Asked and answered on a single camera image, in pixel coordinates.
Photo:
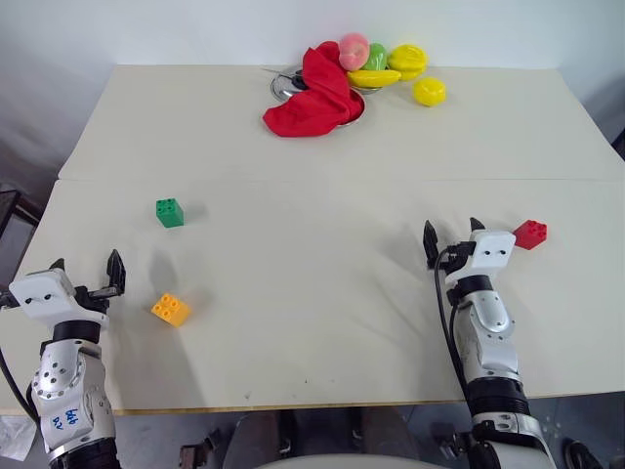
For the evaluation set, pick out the red cloth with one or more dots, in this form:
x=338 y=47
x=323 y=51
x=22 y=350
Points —
x=317 y=102

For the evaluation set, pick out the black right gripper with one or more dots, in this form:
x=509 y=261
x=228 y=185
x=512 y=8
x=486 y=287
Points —
x=456 y=255

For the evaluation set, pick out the steel pot lid black knob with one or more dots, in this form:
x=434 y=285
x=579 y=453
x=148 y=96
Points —
x=283 y=89

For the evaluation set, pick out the black caster wheel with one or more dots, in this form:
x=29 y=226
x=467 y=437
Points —
x=583 y=454

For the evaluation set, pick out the orange toy brick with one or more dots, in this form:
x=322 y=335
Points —
x=171 y=310

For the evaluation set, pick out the steel bowl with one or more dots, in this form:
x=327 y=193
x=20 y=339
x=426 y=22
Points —
x=361 y=105

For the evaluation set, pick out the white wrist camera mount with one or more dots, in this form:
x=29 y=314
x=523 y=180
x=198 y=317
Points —
x=488 y=254
x=46 y=298

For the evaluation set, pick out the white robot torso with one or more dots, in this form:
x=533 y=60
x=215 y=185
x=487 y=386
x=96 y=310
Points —
x=337 y=462

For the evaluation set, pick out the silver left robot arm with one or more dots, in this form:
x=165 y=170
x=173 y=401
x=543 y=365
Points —
x=68 y=391

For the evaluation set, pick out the yellow toy banana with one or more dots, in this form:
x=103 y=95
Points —
x=373 y=77

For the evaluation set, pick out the steel plate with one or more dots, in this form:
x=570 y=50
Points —
x=371 y=90

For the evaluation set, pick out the dark metal chair frame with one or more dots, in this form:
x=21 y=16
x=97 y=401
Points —
x=14 y=207

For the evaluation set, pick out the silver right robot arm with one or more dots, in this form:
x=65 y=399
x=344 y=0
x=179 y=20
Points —
x=493 y=342

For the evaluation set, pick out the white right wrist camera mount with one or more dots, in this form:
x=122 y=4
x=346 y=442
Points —
x=488 y=254

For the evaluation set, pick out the green toy brick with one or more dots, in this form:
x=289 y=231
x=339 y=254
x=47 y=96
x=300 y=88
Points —
x=170 y=214

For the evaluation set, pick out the white crumpled plastic sheet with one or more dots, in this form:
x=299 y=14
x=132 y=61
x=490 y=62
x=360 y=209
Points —
x=14 y=437

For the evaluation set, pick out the pink toy peach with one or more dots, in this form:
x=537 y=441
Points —
x=353 y=51

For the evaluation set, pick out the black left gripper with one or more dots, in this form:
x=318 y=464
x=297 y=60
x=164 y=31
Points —
x=93 y=299

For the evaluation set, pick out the yellow toy lemon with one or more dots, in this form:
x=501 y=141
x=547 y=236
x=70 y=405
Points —
x=429 y=92

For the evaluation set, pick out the green toy fruit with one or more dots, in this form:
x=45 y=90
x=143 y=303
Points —
x=377 y=57

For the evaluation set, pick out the red toy brick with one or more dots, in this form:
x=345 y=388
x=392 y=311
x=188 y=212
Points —
x=532 y=234

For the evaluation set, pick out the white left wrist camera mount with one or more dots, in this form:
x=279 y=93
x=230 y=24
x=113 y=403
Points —
x=46 y=298

